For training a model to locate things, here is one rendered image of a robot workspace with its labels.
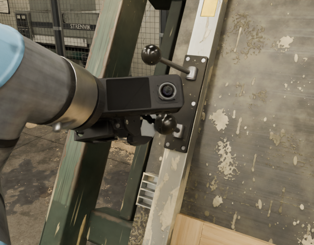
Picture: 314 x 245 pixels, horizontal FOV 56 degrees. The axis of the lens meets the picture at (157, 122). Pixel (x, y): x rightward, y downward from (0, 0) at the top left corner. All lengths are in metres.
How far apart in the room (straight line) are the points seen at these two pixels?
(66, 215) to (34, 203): 2.13
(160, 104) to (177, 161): 0.26
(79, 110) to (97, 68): 0.41
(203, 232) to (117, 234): 0.23
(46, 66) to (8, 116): 0.05
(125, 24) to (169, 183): 0.41
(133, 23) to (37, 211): 2.18
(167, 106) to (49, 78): 0.15
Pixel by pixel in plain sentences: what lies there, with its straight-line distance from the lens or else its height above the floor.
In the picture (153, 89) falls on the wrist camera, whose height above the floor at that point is 1.54.
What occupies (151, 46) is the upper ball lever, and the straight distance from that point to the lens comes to 0.54.
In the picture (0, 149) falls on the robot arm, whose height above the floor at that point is 1.52.
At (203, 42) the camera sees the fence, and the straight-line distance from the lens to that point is 0.64.
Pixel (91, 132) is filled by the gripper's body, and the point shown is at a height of 1.47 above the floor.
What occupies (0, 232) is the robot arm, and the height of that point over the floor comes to 1.52.
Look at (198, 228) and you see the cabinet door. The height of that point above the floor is 1.23.
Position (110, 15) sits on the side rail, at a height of 1.60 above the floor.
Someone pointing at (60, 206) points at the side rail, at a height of 1.20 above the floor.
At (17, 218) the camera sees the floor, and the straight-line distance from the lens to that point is 2.75.
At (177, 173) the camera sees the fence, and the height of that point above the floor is 1.32.
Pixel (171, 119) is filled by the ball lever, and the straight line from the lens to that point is 0.48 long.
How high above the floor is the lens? 1.64
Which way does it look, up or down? 23 degrees down
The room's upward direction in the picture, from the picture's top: straight up
